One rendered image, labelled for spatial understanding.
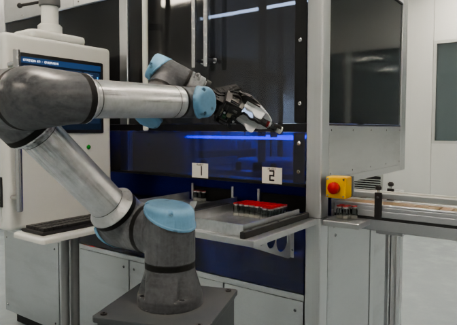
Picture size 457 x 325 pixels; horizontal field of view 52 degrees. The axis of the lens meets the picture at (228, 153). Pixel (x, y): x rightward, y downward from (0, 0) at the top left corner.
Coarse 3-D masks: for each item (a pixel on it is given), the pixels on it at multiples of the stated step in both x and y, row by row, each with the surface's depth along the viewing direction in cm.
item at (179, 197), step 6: (186, 192) 206; (150, 198) 189; (156, 198) 191; (162, 198) 194; (168, 198) 197; (174, 198) 200; (180, 198) 203; (186, 198) 206; (228, 198) 188; (234, 198) 191; (198, 204) 173; (204, 204) 175; (210, 204) 178; (216, 204) 182
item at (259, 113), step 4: (248, 104) 130; (252, 104) 130; (248, 108) 128; (252, 108) 129; (256, 108) 130; (260, 108) 130; (252, 112) 128; (256, 112) 129; (260, 112) 130; (264, 112) 130; (256, 116) 127; (260, 116) 128; (264, 116) 131; (268, 116) 131; (268, 120) 132
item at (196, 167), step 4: (192, 164) 195; (196, 164) 194; (200, 164) 193; (204, 164) 192; (192, 168) 195; (196, 168) 194; (200, 168) 193; (204, 168) 192; (192, 172) 195; (196, 172) 194; (200, 172) 193; (204, 172) 192; (192, 176) 196; (196, 176) 194; (200, 176) 193; (204, 176) 192
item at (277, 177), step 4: (264, 168) 175; (268, 168) 174; (272, 168) 173; (276, 168) 172; (280, 168) 171; (264, 172) 175; (268, 172) 174; (272, 172) 173; (276, 172) 172; (280, 172) 171; (264, 176) 175; (268, 176) 174; (276, 176) 172; (280, 176) 171; (264, 180) 175; (268, 180) 174; (276, 180) 172; (280, 180) 171
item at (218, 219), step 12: (228, 204) 173; (204, 216) 162; (216, 216) 167; (228, 216) 167; (240, 216) 167; (276, 216) 151; (288, 216) 157; (204, 228) 145; (216, 228) 142; (228, 228) 139; (240, 228) 137
